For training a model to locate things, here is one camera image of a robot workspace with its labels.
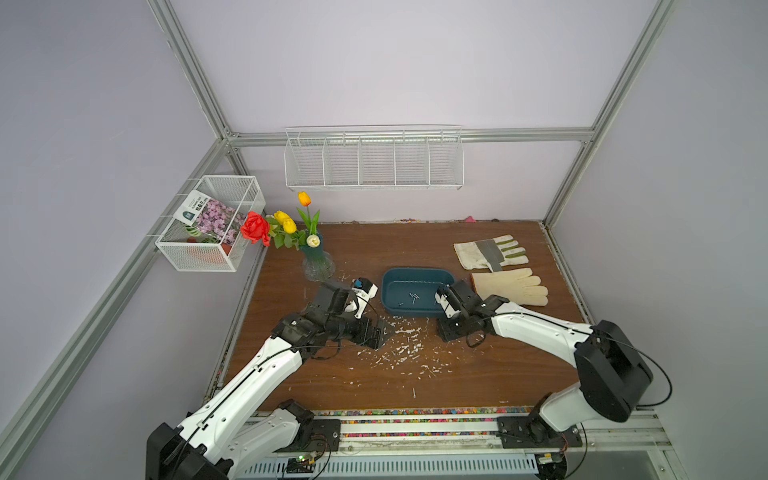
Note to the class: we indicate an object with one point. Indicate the cream canvas work glove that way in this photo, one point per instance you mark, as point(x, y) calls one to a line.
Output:
point(520, 286)

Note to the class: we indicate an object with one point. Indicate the white grey work glove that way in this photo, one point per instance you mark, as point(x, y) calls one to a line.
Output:
point(493, 254)

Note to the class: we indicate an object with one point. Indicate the white wire wall shelf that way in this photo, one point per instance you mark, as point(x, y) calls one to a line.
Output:
point(382, 157)

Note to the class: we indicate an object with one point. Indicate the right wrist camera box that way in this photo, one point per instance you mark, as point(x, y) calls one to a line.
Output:
point(449, 301)

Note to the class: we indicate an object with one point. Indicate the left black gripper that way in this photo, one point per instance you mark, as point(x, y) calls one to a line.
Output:
point(374, 340)

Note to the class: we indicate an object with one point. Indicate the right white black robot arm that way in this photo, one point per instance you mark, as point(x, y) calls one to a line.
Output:
point(612, 375)

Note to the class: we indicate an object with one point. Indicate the red artificial rose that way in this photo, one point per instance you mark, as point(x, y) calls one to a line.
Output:
point(256, 229)

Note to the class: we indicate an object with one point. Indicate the teal plastic storage box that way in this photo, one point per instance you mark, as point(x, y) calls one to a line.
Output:
point(398, 282)

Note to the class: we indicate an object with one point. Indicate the white wire side basket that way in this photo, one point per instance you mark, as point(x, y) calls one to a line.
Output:
point(186, 254)

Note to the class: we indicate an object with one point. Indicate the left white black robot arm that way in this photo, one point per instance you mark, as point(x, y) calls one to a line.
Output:
point(252, 384)

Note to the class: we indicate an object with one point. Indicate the purple flower packet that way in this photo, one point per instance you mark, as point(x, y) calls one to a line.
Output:
point(209, 220)

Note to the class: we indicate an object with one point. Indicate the yellow artificial tulips bunch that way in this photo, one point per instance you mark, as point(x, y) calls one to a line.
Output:
point(285, 232)

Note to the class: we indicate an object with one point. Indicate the glass flower vase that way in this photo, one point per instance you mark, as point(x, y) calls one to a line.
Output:
point(318, 265)

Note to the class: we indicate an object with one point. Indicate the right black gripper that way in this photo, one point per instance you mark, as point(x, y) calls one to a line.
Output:
point(443, 329)

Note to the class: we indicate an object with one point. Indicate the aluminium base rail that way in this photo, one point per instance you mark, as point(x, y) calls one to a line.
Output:
point(295, 443)

